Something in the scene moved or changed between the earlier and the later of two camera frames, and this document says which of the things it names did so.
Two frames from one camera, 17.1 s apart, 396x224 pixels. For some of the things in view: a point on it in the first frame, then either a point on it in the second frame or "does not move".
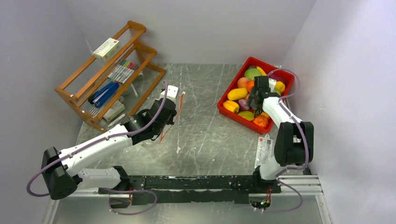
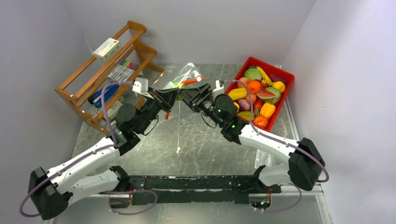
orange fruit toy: [251, 83] does not move
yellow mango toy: [237, 93] does not move
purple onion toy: [242, 104] does not move
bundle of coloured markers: [123, 71] does not move
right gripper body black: [251, 101] → [205, 103]
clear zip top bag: [178, 107] → [179, 76]
